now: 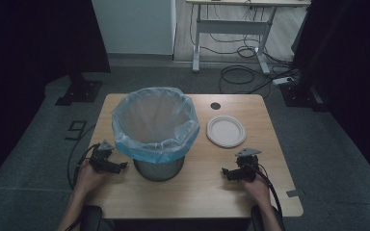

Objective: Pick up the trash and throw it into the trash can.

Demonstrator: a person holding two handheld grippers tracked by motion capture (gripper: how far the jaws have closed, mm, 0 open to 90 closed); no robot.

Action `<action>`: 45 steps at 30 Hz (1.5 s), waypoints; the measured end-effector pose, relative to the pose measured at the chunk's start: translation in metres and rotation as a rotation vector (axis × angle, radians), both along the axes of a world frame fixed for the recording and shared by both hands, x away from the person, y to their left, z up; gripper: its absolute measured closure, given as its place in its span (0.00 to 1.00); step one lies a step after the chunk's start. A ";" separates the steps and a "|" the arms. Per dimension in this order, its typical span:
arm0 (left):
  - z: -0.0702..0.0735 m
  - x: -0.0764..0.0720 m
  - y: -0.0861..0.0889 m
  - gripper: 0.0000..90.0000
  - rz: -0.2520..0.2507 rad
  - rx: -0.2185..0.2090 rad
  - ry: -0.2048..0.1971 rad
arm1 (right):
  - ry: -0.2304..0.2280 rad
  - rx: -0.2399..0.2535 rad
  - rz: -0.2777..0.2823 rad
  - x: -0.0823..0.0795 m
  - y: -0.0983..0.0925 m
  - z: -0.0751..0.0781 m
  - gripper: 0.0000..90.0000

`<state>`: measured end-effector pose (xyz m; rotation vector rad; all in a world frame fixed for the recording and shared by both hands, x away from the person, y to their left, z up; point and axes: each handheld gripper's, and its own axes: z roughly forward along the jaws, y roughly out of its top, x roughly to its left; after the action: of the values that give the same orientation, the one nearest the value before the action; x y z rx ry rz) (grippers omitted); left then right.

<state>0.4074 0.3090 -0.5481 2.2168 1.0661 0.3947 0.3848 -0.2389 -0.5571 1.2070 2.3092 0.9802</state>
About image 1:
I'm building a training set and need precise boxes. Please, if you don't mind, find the black chair armrest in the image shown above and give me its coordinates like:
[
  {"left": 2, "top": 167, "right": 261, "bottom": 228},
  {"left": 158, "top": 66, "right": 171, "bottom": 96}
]
[{"left": 79, "top": 205, "right": 104, "bottom": 231}]

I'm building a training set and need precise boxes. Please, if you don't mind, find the person's right hand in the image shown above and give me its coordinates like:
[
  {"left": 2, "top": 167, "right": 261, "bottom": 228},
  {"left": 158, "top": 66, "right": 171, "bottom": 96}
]
[{"left": 239, "top": 174, "right": 273, "bottom": 210}]

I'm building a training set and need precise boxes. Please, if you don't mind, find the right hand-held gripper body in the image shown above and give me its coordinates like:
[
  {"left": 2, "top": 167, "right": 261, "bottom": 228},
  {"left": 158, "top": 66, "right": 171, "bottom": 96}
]
[{"left": 232, "top": 147, "right": 260, "bottom": 182}]

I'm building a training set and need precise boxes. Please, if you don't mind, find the tangle of black desk cables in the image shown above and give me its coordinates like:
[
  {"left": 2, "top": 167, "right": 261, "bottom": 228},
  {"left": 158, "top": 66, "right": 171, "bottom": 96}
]
[{"left": 189, "top": 3, "right": 298, "bottom": 70}]

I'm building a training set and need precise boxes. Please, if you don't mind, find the person's left hand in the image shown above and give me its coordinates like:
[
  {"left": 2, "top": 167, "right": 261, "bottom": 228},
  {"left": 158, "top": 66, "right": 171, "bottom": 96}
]
[{"left": 74, "top": 158, "right": 111, "bottom": 197}]

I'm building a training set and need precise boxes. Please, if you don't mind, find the black floor cable coil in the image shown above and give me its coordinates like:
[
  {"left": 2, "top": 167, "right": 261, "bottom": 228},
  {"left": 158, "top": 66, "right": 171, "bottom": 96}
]
[{"left": 218, "top": 64, "right": 273, "bottom": 95}]

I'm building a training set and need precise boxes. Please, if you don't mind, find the white paper plate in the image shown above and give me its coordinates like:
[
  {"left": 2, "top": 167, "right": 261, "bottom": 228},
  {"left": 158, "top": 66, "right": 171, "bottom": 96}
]
[{"left": 205, "top": 115, "right": 248, "bottom": 149}]

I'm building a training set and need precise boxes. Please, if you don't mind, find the white cabinet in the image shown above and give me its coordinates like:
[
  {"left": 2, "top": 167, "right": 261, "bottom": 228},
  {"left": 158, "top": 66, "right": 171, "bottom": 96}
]
[{"left": 91, "top": 0, "right": 177, "bottom": 56}]

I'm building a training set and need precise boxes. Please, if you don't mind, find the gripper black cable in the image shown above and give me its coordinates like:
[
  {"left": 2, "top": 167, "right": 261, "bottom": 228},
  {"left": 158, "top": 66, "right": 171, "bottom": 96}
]
[
  {"left": 252, "top": 163, "right": 283, "bottom": 217},
  {"left": 66, "top": 143, "right": 100, "bottom": 191}
]

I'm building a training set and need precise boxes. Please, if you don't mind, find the blue plastic trash bag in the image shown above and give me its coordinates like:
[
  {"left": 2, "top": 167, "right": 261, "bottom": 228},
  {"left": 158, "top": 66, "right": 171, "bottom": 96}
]
[{"left": 111, "top": 87, "right": 201, "bottom": 165}]

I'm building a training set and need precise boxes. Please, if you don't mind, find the white desk frame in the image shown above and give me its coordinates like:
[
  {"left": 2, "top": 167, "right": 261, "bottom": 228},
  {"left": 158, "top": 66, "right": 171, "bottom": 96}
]
[{"left": 185, "top": 0, "right": 312, "bottom": 75}]

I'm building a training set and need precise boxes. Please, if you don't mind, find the black curtain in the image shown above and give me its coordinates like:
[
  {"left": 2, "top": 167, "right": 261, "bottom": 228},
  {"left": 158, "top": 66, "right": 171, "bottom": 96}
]
[
  {"left": 0, "top": 0, "right": 112, "bottom": 193},
  {"left": 291, "top": 0, "right": 370, "bottom": 191}
]

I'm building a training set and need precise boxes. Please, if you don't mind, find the white power strip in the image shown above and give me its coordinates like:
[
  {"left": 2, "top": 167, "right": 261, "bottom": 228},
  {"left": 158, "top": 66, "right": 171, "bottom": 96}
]
[{"left": 272, "top": 76, "right": 295, "bottom": 86}]

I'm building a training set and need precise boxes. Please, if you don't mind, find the black stand base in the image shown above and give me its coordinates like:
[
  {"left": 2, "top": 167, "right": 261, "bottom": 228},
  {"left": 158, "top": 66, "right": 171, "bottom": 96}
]
[
  {"left": 55, "top": 71, "right": 104, "bottom": 107},
  {"left": 278, "top": 80, "right": 330, "bottom": 114}
]

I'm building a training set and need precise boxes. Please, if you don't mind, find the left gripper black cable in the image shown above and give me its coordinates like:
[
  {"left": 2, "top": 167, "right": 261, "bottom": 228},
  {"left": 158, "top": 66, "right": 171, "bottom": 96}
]
[{"left": 66, "top": 143, "right": 100, "bottom": 191}]

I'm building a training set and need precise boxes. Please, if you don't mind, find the metal mesh trash can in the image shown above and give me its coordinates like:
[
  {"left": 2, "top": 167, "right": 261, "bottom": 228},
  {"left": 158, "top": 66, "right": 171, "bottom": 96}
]
[{"left": 132, "top": 155, "right": 186, "bottom": 183}]

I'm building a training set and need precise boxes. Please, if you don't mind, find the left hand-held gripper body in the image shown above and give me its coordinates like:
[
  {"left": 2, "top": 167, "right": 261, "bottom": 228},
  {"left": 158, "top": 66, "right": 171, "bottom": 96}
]
[{"left": 89, "top": 140, "right": 120, "bottom": 174}]

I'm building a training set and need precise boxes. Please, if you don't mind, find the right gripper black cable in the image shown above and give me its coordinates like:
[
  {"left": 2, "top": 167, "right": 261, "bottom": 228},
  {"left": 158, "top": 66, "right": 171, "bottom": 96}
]
[{"left": 252, "top": 163, "right": 283, "bottom": 217}]

